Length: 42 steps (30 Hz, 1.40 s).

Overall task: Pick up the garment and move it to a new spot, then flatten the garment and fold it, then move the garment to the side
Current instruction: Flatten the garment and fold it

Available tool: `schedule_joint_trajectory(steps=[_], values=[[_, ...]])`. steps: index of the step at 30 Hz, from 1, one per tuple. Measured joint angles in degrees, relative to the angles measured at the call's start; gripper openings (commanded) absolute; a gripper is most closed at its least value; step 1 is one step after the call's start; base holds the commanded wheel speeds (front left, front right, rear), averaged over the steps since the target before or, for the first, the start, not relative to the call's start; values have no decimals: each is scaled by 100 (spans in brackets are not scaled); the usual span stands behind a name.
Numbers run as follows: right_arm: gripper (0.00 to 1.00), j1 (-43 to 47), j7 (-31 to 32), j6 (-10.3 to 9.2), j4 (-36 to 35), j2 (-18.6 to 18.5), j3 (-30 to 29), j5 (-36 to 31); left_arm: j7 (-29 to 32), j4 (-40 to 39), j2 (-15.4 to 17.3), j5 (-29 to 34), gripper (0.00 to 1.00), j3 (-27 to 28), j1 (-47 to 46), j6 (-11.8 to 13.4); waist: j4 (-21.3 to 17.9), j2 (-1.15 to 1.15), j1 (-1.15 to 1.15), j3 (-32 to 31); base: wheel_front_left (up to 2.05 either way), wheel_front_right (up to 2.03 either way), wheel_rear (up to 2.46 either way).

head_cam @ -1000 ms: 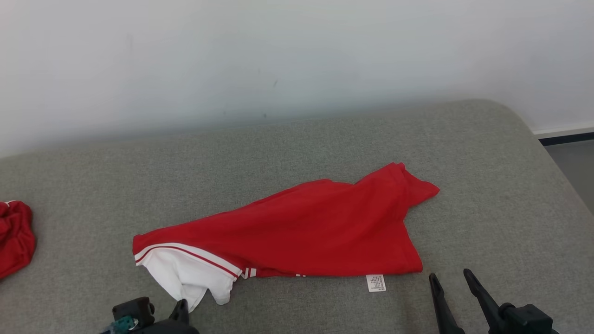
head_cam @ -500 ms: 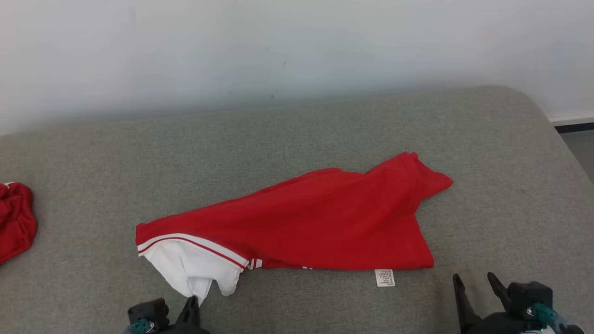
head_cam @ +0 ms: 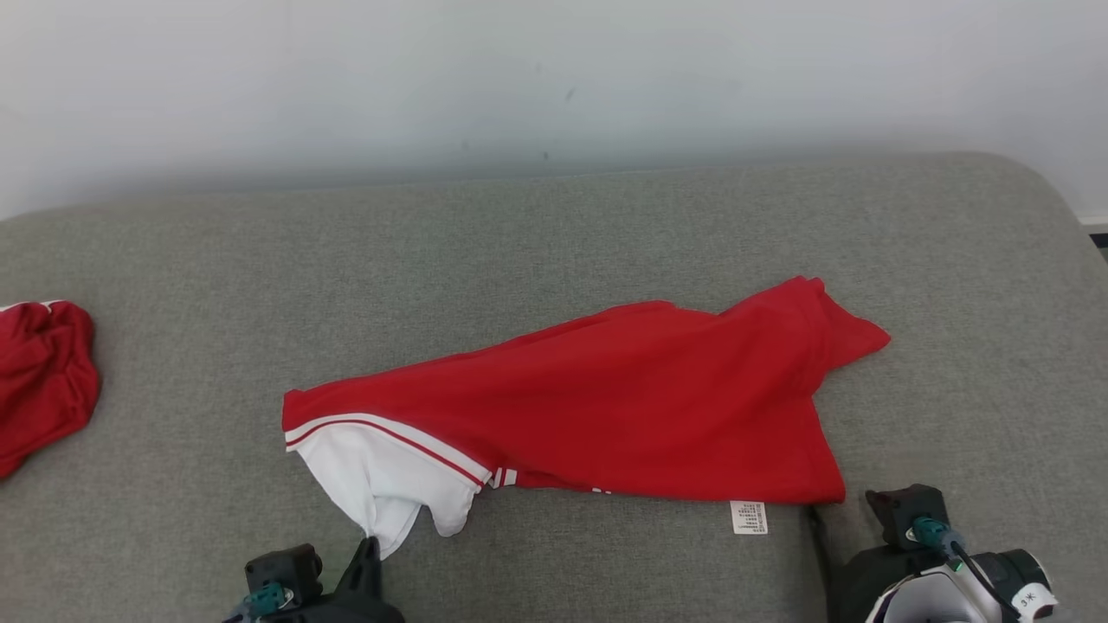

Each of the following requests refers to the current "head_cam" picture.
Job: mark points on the red shorts with white stripe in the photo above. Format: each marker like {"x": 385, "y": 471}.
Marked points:
{"x": 43, "y": 381}

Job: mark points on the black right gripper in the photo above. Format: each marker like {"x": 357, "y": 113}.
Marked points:
{"x": 866, "y": 580}

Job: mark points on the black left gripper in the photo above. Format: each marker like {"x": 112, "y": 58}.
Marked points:
{"x": 346, "y": 610}

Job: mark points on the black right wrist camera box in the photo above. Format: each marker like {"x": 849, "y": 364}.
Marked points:
{"x": 900, "y": 506}

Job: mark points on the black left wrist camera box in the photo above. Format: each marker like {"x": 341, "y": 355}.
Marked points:
{"x": 281, "y": 567}

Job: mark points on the white wall baseboard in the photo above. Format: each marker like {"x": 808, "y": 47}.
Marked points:
{"x": 1098, "y": 221}

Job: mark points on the red jersey with white sleeves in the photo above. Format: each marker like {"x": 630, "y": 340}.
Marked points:
{"x": 606, "y": 407}

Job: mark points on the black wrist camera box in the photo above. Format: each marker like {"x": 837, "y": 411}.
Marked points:
{"x": 900, "y": 506}
{"x": 281, "y": 567}

